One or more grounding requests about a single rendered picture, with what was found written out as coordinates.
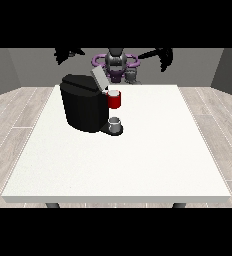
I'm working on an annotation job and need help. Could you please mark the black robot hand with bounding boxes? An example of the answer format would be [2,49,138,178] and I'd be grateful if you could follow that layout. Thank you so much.
[137,48,174,73]
[53,48,87,66]

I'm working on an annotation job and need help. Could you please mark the small grey coffee pod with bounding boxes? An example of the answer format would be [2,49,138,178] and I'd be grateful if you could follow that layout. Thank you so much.
[125,68,138,85]

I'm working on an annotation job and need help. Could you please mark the pale grey machine lid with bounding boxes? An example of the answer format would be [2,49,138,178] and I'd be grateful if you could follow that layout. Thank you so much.
[90,65,109,92]

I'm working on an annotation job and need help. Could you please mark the black coffee machine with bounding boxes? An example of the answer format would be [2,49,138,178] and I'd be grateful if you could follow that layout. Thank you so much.
[59,73,125,136]

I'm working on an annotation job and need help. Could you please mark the red pod holder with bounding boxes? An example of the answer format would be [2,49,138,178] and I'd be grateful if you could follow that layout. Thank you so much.
[106,89,123,110]

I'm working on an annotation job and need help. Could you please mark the grey robot trunk purple rings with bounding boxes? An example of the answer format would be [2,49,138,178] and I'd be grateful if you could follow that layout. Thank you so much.
[91,48,141,84]

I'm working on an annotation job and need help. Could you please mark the small grey cup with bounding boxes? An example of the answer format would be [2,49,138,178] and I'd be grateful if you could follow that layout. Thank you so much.
[107,116,123,134]

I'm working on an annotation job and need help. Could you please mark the dark table leg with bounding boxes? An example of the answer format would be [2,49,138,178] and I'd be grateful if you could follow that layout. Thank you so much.
[44,202,61,209]
[171,202,188,209]

